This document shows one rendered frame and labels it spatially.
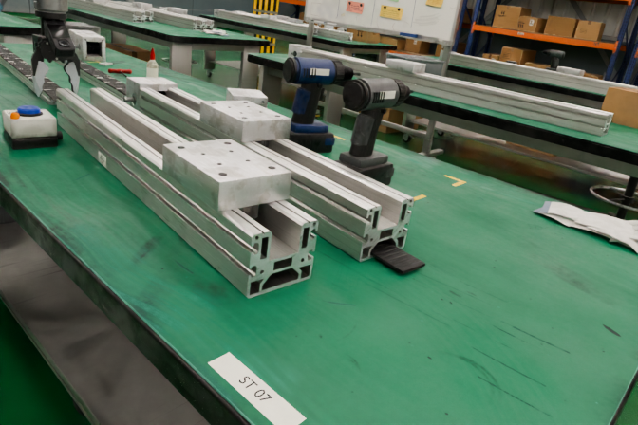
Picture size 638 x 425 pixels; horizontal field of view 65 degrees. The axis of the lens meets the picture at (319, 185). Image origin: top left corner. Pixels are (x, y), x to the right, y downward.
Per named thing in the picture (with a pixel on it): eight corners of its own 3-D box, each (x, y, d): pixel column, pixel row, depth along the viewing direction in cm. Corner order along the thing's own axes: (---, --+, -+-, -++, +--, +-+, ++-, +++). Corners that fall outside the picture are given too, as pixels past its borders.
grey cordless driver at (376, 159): (324, 183, 101) (339, 74, 93) (382, 170, 115) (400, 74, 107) (352, 196, 96) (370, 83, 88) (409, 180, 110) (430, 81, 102)
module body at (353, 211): (140, 120, 126) (140, 87, 124) (176, 120, 133) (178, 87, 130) (358, 262, 71) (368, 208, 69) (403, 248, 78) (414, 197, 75)
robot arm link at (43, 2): (71, -4, 122) (34, -8, 117) (72, 15, 124) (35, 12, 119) (63, -7, 128) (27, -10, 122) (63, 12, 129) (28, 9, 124)
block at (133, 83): (117, 113, 131) (116, 77, 128) (161, 111, 139) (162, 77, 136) (130, 121, 125) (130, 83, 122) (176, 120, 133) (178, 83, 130)
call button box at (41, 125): (4, 138, 101) (1, 108, 99) (56, 135, 107) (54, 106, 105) (12, 150, 96) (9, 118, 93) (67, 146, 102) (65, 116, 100)
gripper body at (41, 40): (64, 58, 134) (62, 10, 130) (73, 64, 128) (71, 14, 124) (32, 57, 129) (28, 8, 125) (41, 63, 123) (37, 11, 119)
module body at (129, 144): (57, 125, 114) (55, 88, 111) (103, 122, 121) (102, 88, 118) (246, 299, 59) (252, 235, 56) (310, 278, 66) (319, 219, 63)
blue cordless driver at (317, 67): (272, 145, 122) (281, 53, 114) (340, 143, 132) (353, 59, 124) (285, 155, 116) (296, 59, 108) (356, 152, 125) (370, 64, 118)
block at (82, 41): (68, 56, 204) (67, 32, 201) (97, 57, 212) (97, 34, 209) (76, 61, 198) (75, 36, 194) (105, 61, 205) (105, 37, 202)
